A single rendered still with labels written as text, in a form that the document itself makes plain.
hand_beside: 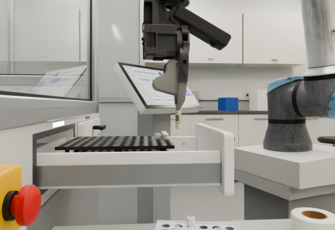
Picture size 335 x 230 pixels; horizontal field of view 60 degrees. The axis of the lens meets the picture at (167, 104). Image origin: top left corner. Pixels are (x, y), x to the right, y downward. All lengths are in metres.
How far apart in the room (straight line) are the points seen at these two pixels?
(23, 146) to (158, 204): 1.28
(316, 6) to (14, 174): 0.81
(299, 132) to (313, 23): 0.33
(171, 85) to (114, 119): 1.81
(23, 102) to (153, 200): 1.26
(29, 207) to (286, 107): 0.80
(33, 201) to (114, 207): 2.13
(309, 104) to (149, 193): 1.03
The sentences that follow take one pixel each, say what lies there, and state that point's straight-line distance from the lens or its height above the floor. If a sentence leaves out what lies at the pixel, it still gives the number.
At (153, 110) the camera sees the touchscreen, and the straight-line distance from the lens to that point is 1.42.
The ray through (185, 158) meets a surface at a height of 0.88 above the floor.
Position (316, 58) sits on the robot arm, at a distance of 0.92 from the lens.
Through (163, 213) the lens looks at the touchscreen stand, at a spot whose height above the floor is 0.37.
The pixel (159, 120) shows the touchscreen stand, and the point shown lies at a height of 0.89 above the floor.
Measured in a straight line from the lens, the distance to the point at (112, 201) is 2.43.
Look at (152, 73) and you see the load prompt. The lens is 1.66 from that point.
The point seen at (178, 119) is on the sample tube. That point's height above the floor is 0.95.
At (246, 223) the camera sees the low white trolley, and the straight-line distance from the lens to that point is 0.59.
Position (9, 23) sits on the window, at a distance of 0.50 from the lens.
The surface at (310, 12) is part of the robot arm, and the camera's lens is 0.92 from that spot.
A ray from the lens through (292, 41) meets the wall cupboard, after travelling 4.51.
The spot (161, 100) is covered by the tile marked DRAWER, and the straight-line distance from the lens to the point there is 1.50.
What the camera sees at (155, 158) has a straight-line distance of 0.52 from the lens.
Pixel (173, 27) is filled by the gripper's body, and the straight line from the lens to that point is 0.53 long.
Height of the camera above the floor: 0.98
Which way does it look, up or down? level
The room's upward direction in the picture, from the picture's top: straight up
